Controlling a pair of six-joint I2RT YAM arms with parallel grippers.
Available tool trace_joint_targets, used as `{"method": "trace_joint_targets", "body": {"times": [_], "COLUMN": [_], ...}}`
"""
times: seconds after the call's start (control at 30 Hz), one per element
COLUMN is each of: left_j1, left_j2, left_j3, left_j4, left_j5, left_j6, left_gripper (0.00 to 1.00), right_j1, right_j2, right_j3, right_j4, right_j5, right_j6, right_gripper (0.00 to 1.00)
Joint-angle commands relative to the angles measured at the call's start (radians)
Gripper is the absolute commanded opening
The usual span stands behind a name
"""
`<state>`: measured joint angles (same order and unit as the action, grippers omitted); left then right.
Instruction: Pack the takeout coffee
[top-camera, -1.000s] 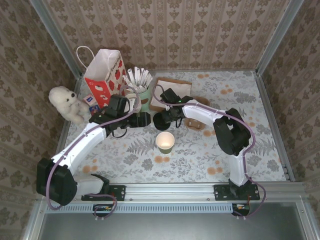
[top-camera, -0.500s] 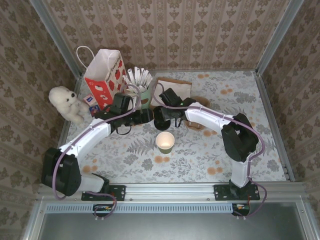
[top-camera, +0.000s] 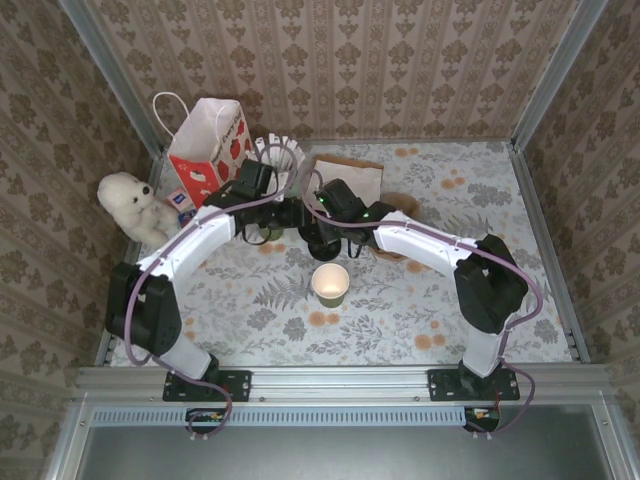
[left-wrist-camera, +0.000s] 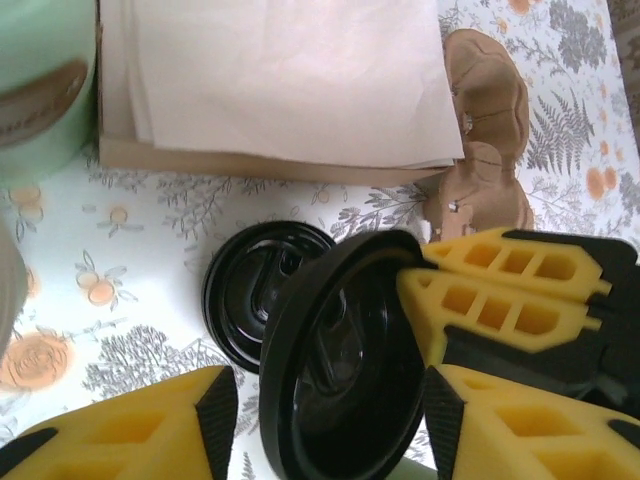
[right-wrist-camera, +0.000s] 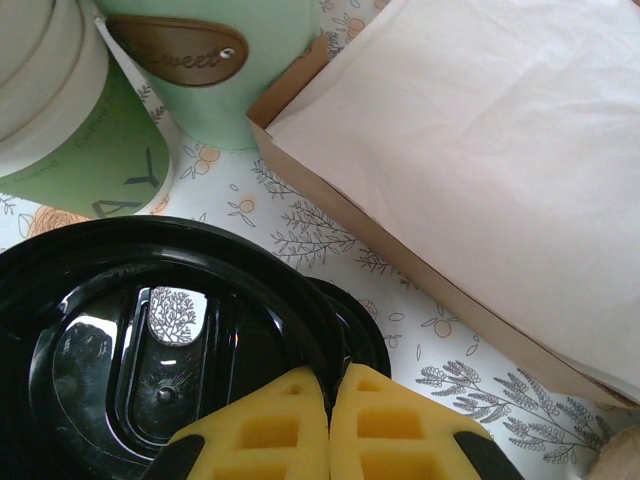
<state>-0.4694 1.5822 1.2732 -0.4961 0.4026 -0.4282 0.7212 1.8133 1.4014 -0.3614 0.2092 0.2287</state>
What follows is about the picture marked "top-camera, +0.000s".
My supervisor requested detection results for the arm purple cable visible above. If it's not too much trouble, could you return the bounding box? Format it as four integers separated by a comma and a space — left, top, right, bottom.
299, 169, 545, 441
126, 143, 300, 441

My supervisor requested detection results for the red white strawberry paper bag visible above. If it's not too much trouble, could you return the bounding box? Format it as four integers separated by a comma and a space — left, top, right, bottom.
152, 91, 254, 210

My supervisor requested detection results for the olive green paper cup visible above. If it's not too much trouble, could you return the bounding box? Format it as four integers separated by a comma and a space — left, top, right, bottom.
310, 263, 350, 310

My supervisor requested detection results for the white plush seal toy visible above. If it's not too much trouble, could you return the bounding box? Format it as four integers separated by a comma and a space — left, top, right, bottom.
97, 171, 181, 247

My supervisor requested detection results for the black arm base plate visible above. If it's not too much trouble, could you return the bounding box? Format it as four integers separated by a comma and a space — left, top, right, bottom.
162, 368, 252, 403
427, 368, 521, 403

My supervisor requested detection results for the white slotted cable duct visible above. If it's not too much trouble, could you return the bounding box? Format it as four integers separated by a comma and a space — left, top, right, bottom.
92, 405, 465, 426

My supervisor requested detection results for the aluminium frame post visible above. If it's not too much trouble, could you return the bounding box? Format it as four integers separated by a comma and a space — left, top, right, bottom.
58, 0, 167, 156
509, 0, 610, 151

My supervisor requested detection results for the small pink box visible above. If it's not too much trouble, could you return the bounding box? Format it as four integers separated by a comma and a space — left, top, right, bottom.
166, 188, 194, 211

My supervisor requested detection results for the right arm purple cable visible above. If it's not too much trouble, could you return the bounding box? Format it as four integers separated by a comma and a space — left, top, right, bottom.
299, 169, 545, 441

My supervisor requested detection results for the grey metal panel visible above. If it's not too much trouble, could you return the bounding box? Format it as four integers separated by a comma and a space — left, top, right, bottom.
79, 424, 614, 480

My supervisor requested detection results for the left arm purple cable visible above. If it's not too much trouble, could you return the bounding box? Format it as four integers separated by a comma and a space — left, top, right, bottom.
126, 143, 300, 441

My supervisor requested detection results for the aluminium mounting rail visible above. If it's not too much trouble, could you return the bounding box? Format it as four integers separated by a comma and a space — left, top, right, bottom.
74, 364, 616, 402

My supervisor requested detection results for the thin black camera cable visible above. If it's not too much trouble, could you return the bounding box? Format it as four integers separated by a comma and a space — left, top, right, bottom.
238, 223, 269, 247

